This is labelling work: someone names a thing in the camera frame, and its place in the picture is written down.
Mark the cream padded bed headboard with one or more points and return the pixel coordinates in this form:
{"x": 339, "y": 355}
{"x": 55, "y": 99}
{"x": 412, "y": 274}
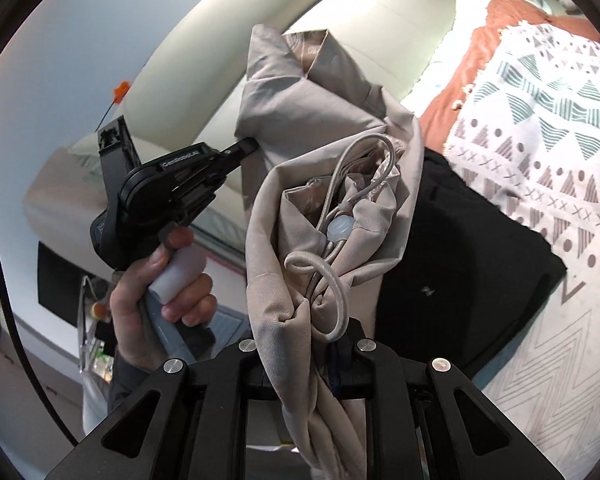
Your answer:
{"x": 380, "y": 10}

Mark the person's left forearm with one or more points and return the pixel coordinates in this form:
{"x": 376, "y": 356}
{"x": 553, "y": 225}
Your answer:
{"x": 125, "y": 380}

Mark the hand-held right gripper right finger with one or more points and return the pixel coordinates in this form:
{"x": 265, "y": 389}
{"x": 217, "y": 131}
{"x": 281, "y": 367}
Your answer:
{"x": 355, "y": 360}

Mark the black flat panel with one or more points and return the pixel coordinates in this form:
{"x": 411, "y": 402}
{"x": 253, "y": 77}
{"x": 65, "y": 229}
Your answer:
{"x": 60, "y": 285}

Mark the person's left hand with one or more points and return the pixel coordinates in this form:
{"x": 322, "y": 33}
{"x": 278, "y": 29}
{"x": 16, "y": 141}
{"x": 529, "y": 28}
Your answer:
{"x": 130, "y": 310}

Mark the black folded clothes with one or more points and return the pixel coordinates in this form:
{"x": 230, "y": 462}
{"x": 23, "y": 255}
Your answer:
{"x": 455, "y": 260}

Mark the beige jacket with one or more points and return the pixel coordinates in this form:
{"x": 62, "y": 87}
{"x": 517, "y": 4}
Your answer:
{"x": 280, "y": 110}

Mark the patterned triangle print blanket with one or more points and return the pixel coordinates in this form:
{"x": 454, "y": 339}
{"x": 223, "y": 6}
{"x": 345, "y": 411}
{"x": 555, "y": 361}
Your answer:
{"x": 555, "y": 135}

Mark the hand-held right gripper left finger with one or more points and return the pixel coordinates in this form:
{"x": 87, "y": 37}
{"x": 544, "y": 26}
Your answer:
{"x": 252, "y": 360}

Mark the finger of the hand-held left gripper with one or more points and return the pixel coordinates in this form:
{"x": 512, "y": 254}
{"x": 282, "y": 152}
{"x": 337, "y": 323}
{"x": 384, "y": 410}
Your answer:
{"x": 240, "y": 149}

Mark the small orange toy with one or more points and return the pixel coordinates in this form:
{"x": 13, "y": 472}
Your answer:
{"x": 121, "y": 91}

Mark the clear plastic bag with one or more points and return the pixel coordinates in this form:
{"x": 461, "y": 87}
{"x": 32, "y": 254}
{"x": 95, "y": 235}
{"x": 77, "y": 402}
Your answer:
{"x": 92, "y": 360}

